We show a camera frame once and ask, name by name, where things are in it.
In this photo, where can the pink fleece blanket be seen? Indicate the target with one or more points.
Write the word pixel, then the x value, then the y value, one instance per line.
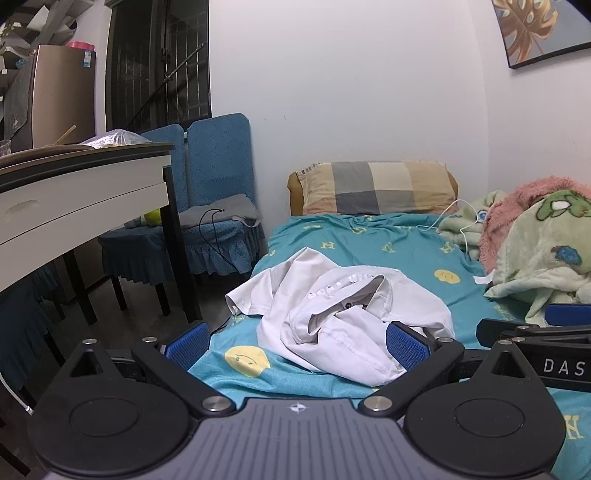
pixel 503 217

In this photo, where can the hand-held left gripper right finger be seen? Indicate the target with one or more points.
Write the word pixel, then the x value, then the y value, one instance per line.
pixel 407 347

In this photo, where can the green fleece blanket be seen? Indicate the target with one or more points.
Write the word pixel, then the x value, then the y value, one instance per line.
pixel 521 254

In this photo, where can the grey stepped shelf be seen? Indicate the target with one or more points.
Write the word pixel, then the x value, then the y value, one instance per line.
pixel 51 18

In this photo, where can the mustard brown pillow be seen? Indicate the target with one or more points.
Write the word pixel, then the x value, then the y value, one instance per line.
pixel 294 196

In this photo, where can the wooden chopstick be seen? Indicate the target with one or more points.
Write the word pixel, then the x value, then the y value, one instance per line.
pixel 67 134

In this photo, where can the framed leaf picture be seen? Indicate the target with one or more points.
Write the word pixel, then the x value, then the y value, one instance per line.
pixel 531 27

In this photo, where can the yellow-green plush toy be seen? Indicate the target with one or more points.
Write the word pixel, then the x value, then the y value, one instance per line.
pixel 153 217

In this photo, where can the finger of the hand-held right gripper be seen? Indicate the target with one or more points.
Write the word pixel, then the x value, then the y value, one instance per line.
pixel 568 314
pixel 498 330

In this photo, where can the blue covered chair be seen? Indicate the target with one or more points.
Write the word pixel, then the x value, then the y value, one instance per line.
pixel 23 323
pixel 164 157
pixel 217 157

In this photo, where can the clear plastic bag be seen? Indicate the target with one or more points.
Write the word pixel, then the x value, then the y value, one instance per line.
pixel 115 138

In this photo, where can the checked pillow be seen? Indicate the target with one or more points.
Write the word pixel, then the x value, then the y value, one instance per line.
pixel 369 187

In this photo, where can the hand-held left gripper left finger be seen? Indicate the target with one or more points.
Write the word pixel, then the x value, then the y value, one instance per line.
pixel 187 347

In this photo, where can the teal printed bed sheet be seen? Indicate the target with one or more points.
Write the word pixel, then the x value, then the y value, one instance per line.
pixel 406 258

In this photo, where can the glass cup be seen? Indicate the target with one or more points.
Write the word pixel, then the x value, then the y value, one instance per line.
pixel 4 148

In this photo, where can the golden brown fridge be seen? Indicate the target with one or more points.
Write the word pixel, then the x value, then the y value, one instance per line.
pixel 60 92

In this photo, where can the white shirt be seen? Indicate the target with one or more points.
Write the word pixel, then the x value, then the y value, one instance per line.
pixel 323 341

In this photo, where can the white paper tag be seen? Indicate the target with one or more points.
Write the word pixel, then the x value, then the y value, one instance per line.
pixel 482 278

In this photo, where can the white table with black legs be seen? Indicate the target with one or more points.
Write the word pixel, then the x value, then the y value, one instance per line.
pixel 69 203

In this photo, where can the pink container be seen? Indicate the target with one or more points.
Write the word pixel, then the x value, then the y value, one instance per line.
pixel 81 45

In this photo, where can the dark grilled door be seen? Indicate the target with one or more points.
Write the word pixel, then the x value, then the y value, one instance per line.
pixel 138 69

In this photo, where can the grey cloth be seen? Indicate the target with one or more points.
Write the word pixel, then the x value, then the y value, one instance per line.
pixel 221 212

